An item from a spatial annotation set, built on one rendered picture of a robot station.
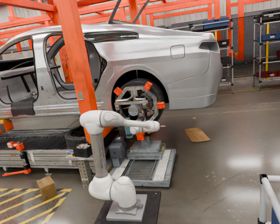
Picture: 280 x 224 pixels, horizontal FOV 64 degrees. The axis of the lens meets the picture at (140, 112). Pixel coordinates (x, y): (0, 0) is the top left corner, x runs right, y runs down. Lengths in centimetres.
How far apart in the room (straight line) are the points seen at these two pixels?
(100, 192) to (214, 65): 192
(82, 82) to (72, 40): 45
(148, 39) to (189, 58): 54
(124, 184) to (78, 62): 144
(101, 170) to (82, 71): 119
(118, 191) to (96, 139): 44
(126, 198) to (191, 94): 156
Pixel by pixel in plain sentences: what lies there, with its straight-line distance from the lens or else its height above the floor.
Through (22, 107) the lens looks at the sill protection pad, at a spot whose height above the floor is 92.
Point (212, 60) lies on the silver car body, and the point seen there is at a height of 132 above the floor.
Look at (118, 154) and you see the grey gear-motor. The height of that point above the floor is 30.
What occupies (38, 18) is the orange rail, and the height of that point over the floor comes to 312.
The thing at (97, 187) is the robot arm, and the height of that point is 56.
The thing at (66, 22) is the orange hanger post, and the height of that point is 194.
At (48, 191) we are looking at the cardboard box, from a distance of 302.
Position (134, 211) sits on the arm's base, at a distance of 197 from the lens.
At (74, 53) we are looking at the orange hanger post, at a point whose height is 162.
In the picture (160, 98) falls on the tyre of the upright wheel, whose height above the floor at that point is 93.
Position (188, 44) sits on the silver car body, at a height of 154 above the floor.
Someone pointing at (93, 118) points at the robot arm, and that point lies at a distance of 171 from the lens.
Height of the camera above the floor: 161
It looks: 17 degrees down
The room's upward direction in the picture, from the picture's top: 8 degrees counter-clockwise
